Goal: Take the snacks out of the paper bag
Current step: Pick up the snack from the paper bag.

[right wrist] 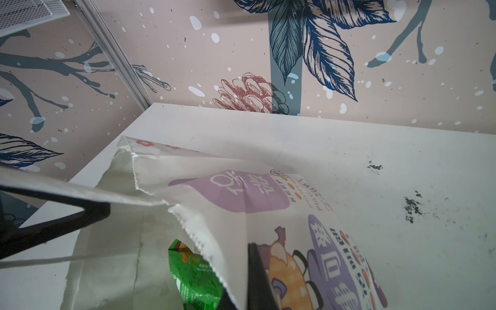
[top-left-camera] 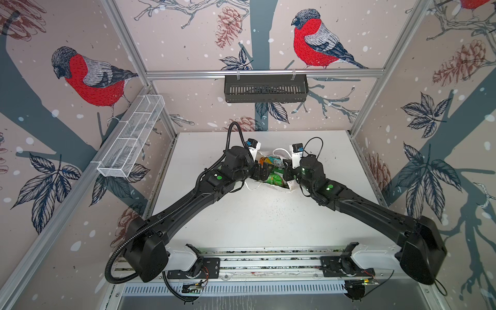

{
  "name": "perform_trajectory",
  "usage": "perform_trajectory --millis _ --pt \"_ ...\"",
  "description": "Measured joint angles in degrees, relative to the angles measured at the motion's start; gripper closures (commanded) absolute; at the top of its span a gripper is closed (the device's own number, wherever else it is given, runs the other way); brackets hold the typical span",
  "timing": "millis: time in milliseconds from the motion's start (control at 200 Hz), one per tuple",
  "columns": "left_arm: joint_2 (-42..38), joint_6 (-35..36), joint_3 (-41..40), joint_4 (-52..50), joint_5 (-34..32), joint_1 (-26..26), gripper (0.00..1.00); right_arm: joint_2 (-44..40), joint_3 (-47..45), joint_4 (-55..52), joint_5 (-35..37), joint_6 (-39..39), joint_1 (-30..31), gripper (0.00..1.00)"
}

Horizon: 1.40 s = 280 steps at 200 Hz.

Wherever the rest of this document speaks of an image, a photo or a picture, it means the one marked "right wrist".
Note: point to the printed white paper bag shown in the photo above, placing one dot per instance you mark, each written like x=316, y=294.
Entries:
x=162, y=193

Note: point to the small green snack pack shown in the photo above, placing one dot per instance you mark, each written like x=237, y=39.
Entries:
x=197, y=283

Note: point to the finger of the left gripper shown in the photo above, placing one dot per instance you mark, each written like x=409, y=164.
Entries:
x=17, y=240

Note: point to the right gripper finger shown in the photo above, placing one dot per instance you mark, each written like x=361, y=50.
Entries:
x=246, y=285

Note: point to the white wire mesh basket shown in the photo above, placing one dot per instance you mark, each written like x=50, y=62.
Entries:
x=18, y=15

